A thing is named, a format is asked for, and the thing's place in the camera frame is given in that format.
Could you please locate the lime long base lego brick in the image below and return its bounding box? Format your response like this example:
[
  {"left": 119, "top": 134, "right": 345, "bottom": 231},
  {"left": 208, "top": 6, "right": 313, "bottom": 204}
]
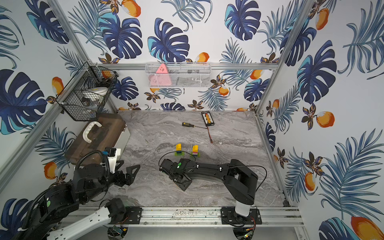
[{"left": 175, "top": 151, "right": 185, "bottom": 156}]

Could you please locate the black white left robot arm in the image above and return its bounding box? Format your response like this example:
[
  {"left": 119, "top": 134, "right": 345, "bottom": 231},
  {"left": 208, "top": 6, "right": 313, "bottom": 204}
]
[{"left": 13, "top": 148, "right": 141, "bottom": 240}]

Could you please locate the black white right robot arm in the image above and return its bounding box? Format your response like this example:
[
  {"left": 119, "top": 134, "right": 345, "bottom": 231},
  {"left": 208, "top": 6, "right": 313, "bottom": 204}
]
[{"left": 160, "top": 159, "right": 259, "bottom": 218}]

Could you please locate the brown translucent tool case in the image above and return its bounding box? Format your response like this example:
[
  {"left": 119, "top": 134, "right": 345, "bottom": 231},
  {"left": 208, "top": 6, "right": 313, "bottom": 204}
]
[{"left": 65, "top": 114, "right": 131, "bottom": 165}]

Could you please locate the black yellow screwdriver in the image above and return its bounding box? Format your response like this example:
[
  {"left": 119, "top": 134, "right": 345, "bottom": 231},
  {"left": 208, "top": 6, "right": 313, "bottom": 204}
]
[{"left": 182, "top": 122, "right": 207, "bottom": 129}]

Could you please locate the black screwdriver bit case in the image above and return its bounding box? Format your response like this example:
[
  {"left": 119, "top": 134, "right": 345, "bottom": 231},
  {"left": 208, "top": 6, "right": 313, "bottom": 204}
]
[{"left": 201, "top": 111, "right": 215, "bottom": 127}]

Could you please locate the white object in basket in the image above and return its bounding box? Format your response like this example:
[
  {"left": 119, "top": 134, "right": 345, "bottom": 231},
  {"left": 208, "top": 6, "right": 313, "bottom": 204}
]
[{"left": 82, "top": 87, "right": 108, "bottom": 101}]

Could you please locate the pink triangular object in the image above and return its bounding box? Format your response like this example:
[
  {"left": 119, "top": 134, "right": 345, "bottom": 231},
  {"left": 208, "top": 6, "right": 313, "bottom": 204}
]
[{"left": 149, "top": 64, "right": 172, "bottom": 88}]

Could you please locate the black wire basket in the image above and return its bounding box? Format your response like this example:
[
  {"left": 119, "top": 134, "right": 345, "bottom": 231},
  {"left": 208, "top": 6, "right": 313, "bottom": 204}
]
[{"left": 56, "top": 62, "right": 119, "bottom": 122}]

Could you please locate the white wire wall shelf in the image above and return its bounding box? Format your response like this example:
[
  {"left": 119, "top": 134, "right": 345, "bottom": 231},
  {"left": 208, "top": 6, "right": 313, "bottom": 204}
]
[{"left": 145, "top": 62, "right": 212, "bottom": 89}]

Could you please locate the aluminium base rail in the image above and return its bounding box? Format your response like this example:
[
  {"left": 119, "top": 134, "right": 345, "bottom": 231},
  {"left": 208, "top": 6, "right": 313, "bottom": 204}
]
[{"left": 123, "top": 207, "right": 304, "bottom": 228}]

